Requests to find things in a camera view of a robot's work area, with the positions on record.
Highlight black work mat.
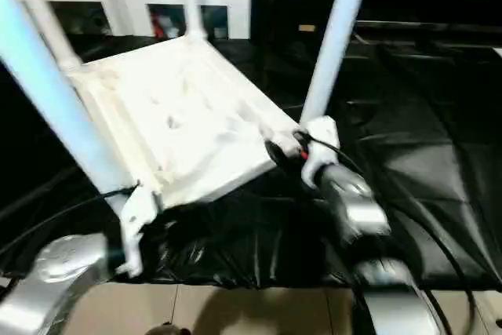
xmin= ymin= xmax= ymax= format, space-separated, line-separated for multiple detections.
xmin=0 ymin=33 xmax=502 ymax=290

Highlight white plastic table top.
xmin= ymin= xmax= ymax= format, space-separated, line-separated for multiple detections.
xmin=67 ymin=35 xmax=308 ymax=212

